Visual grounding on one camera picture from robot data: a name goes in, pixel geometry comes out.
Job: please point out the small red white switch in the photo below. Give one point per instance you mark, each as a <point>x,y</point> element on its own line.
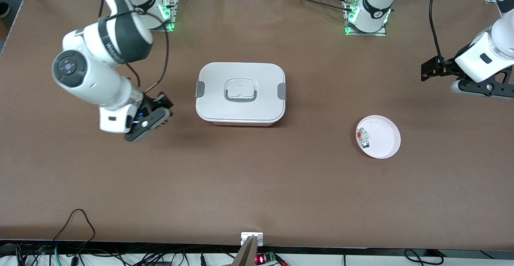
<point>362,132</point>

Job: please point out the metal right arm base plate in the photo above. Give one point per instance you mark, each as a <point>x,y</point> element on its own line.
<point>175,13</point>

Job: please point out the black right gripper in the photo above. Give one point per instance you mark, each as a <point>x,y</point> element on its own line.
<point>150,105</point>

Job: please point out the white lunch box grey clips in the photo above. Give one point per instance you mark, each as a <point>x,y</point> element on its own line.
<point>241,94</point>

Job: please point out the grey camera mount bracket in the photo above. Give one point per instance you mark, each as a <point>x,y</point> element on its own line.
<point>249,250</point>

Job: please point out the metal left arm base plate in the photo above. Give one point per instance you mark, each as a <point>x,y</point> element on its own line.
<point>381,33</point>

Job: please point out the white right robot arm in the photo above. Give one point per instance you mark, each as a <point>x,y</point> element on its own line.
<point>88,73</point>

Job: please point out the pink round plate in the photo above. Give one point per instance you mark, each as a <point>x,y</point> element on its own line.
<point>383,139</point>

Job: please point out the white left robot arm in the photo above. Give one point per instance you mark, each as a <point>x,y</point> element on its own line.
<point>482,57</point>

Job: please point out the circuit board with red light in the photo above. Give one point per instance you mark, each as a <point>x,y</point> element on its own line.
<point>265,258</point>

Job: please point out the small green white switch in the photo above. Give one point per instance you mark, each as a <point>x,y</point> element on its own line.
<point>365,144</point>

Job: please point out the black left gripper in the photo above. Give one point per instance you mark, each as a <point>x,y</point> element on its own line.
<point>450,65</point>

